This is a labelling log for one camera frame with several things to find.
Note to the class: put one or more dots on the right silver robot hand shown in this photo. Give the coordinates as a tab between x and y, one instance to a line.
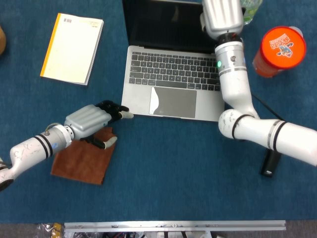
223	17

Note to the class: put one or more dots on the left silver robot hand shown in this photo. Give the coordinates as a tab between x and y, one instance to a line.
86	121

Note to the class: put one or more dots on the silver laptop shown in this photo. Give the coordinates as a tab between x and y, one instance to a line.
173	74

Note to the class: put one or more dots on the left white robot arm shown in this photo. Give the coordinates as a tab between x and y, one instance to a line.
32	151

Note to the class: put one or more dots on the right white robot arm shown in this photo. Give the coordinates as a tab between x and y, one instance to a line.
237	86

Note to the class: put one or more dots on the clear green plastic bottle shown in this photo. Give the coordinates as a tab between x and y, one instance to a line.
251	12

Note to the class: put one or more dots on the brown folded cloth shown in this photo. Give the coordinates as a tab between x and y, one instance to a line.
81	161

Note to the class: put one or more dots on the orange lidded canister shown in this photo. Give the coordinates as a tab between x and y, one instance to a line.
281	50

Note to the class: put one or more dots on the white notebook yellow spine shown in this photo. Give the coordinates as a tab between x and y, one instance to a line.
71	48

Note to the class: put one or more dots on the yellow packet clutter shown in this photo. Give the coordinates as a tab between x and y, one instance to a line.
55	229

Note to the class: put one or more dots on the brown round object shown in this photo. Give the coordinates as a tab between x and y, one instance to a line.
2	39

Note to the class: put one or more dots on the black stapler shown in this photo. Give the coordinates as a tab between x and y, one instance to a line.
270	163

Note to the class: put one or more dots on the aluminium profile rail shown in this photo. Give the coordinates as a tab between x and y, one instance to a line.
173	225

